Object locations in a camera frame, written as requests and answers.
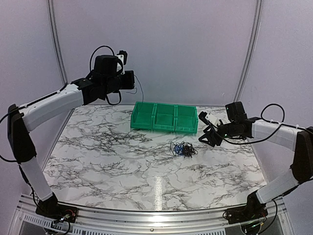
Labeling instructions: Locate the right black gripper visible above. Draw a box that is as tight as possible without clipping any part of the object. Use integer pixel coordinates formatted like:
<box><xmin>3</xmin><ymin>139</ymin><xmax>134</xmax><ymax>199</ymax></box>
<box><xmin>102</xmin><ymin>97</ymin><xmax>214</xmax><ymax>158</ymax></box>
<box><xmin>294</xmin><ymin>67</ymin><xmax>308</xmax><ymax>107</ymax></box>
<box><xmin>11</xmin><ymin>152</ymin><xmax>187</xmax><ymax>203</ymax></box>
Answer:
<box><xmin>199</xmin><ymin>121</ymin><xmax>238</xmax><ymax>147</ymax></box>

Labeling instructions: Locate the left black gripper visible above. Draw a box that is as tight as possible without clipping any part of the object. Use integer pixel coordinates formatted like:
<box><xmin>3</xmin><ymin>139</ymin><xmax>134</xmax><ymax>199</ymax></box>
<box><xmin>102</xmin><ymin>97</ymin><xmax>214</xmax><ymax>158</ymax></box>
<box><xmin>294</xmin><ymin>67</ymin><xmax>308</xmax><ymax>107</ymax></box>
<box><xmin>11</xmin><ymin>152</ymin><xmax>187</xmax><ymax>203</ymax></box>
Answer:
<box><xmin>103</xmin><ymin>70</ymin><xmax>134</xmax><ymax>94</ymax></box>

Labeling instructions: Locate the blue wire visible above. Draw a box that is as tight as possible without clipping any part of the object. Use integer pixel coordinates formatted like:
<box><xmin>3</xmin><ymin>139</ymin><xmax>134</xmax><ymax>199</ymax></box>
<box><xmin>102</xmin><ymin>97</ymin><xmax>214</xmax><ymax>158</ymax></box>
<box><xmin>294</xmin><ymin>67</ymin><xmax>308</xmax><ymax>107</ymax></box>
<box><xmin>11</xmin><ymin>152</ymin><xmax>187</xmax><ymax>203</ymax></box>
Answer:
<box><xmin>171</xmin><ymin>143</ymin><xmax>184</xmax><ymax>156</ymax></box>
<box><xmin>126</xmin><ymin>74</ymin><xmax>145</xmax><ymax>116</ymax></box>

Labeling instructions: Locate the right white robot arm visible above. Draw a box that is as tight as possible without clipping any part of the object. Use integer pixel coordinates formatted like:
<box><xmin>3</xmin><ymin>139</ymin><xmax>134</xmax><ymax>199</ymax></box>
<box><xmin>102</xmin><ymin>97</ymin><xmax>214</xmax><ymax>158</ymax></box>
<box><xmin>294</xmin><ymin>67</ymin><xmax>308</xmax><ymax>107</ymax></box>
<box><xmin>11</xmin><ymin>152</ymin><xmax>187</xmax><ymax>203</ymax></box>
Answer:
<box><xmin>199</xmin><ymin>101</ymin><xmax>313</xmax><ymax>219</ymax></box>

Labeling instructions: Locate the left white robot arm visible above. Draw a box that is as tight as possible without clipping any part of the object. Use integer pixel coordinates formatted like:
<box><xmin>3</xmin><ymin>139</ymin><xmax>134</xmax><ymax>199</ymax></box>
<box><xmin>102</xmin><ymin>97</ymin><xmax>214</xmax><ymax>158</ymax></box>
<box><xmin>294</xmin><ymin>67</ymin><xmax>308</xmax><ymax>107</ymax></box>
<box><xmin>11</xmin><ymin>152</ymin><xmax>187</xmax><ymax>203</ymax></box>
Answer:
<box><xmin>4</xmin><ymin>50</ymin><xmax>134</xmax><ymax>218</ymax></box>

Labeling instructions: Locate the left green storage bin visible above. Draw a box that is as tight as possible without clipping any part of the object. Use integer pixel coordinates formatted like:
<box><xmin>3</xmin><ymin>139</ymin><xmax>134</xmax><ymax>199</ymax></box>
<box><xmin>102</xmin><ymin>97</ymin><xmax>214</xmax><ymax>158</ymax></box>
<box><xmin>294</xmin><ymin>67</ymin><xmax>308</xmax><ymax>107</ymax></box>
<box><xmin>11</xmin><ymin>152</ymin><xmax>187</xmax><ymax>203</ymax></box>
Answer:
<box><xmin>131</xmin><ymin>102</ymin><xmax>156</xmax><ymax>130</ymax></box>

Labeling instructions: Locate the middle green storage bin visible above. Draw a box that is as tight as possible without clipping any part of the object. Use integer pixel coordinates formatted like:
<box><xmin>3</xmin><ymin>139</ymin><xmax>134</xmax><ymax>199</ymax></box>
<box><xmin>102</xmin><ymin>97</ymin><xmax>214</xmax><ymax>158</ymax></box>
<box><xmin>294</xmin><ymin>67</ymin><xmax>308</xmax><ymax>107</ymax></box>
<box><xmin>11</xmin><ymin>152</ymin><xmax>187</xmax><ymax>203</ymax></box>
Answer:
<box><xmin>153</xmin><ymin>103</ymin><xmax>177</xmax><ymax>132</ymax></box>

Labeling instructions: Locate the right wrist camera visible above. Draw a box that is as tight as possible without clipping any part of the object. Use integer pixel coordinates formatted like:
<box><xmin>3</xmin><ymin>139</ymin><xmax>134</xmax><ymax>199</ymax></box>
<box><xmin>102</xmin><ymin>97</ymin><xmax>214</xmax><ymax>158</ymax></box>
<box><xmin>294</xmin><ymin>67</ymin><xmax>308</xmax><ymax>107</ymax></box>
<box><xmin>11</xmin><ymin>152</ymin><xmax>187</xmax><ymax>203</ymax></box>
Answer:
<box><xmin>198</xmin><ymin>111</ymin><xmax>221</xmax><ymax>126</ymax></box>

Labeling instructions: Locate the black wire tangle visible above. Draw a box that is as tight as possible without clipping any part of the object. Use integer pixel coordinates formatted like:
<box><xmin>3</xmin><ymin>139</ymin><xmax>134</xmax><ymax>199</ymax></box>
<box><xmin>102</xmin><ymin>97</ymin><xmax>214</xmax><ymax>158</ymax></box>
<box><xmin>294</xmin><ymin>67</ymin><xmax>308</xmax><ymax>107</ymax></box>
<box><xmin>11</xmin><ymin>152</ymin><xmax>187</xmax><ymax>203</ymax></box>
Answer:
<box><xmin>170</xmin><ymin>140</ymin><xmax>198</xmax><ymax>159</ymax></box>

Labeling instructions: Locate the right aluminium frame post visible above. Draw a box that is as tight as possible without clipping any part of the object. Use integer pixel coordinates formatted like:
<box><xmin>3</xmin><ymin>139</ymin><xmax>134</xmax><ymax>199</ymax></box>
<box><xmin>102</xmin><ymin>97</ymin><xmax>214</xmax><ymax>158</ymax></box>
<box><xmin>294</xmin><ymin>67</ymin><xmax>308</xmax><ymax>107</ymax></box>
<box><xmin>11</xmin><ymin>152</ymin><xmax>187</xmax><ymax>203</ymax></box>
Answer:
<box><xmin>233</xmin><ymin>0</ymin><xmax>264</xmax><ymax>102</ymax></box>

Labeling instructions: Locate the aluminium frame post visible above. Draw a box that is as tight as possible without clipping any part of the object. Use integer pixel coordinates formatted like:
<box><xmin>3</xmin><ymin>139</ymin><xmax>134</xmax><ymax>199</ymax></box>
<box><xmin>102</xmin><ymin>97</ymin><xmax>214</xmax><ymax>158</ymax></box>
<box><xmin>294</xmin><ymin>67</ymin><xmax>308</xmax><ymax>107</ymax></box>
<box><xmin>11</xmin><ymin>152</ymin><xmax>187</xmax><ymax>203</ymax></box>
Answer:
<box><xmin>46</xmin><ymin>0</ymin><xmax>69</xmax><ymax>85</ymax></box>
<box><xmin>233</xmin><ymin>0</ymin><xmax>264</xmax><ymax>102</ymax></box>

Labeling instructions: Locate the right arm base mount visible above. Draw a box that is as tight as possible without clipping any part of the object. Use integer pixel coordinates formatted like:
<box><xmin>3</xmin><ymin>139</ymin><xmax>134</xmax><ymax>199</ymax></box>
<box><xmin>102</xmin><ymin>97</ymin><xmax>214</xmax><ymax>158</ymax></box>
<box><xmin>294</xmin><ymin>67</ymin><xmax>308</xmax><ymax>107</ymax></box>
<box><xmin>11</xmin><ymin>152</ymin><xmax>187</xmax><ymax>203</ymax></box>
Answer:
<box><xmin>223</xmin><ymin>206</ymin><xmax>268</xmax><ymax>224</ymax></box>

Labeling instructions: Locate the left aluminium frame post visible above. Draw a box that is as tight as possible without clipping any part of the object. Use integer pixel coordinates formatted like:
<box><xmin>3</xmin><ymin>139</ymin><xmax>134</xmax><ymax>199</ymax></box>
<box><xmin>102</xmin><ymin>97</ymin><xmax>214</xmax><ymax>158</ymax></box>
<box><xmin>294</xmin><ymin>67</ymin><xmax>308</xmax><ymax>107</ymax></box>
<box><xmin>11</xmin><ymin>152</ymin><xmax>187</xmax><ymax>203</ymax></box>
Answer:
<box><xmin>46</xmin><ymin>0</ymin><xmax>69</xmax><ymax>85</ymax></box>

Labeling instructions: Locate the front aluminium rail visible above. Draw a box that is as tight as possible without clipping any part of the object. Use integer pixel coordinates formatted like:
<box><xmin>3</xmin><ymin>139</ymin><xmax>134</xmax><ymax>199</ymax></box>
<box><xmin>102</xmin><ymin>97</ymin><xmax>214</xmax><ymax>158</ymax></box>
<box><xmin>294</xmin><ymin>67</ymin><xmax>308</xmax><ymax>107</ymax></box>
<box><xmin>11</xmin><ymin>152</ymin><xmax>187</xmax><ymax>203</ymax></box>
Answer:
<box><xmin>8</xmin><ymin>194</ymin><xmax>294</xmax><ymax>235</ymax></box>

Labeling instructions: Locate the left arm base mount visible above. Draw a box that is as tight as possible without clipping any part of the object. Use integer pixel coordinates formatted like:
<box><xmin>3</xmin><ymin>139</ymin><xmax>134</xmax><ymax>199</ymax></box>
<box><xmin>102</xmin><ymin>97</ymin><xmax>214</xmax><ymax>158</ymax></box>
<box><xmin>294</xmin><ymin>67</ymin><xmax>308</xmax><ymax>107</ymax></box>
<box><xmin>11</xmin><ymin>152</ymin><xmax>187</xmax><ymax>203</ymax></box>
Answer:
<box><xmin>36</xmin><ymin>204</ymin><xmax>78</xmax><ymax>223</ymax></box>

